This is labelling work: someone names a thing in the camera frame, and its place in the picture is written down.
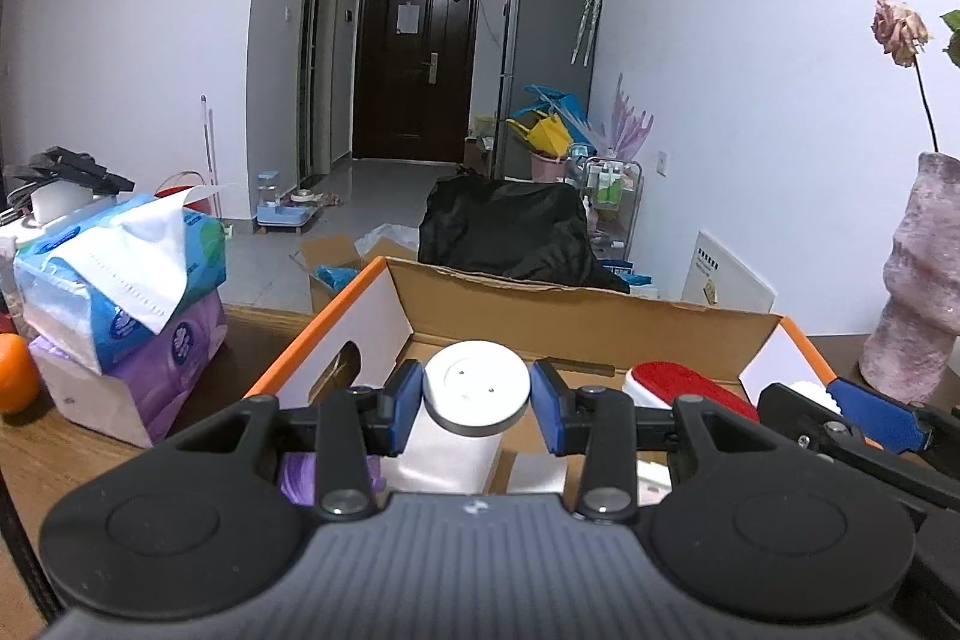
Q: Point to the pet water feeder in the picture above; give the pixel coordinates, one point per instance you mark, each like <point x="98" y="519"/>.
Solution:
<point x="276" y="210"/>

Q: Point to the blue tissue pack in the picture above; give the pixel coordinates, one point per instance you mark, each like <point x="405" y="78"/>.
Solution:
<point x="100" y="288"/>

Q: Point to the small cardboard box on floor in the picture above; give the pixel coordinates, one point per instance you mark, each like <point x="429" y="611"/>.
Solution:
<point x="333" y="262"/>

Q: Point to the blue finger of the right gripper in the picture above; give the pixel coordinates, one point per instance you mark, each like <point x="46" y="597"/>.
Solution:
<point x="889" y="423"/>
<point x="813" y="420"/>

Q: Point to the white round cap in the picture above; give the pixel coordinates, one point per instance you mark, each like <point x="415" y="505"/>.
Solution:
<point x="476" y="388"/>

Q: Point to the purple tissue pack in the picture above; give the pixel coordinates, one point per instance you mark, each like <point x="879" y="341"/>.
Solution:
<point x="138" y="400"/>

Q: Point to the pink textured vase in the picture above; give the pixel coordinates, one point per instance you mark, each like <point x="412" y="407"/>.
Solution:
<point x="908" y="352"/>

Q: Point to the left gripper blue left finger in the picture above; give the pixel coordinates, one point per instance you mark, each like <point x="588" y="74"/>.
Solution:
<point x="329" y="454"/>

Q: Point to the dark entrance door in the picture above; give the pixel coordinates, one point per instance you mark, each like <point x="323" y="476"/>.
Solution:
<point x="414" y="79"/>

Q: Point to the red cardboard box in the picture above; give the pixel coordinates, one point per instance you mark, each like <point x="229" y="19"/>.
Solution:
<point x="396" y="310"/>

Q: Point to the black bag on chair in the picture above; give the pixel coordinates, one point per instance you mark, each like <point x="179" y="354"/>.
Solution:
<point x="522" y="231"/>

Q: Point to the metal trolley rack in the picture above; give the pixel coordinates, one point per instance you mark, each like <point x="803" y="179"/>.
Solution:
<point x="611" y="192"/>

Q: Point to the orange fruit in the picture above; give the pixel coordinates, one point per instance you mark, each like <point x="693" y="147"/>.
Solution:
<point x="20" y="384"/>

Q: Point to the grey refrigerator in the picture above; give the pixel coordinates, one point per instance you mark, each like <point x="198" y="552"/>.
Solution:
<point x="544" y="43"/>

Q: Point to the white board against wall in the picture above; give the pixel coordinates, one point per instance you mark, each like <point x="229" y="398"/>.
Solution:
<point x="716" y="278"/>

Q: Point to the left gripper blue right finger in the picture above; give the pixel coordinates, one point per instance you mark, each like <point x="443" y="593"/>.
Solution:
<point x="608" y="429"/>

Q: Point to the red white lint brush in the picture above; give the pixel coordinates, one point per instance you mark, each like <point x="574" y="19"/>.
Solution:
<point x="658" y="384"/>

